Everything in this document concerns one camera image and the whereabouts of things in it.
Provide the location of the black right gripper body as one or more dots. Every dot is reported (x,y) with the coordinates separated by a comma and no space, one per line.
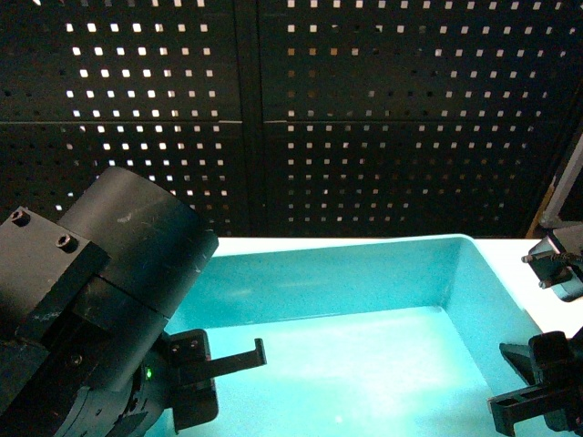
(557,366)

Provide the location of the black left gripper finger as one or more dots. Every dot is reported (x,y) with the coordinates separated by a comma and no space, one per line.
(239,362)

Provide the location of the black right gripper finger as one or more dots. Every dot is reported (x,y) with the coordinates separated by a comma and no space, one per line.
(517,406)

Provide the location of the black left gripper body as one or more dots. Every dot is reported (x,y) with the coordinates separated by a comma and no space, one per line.
(163,381)

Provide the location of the light blue plastic tray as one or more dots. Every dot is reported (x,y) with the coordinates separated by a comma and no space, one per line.
(390,339)

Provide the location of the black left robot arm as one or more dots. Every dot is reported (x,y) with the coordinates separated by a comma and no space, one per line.
(85,302)

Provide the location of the black flight case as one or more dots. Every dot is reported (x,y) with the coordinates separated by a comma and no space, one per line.
(548,214)

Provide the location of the black perforated metal panel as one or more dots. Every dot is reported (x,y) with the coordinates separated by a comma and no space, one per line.
(296,118)

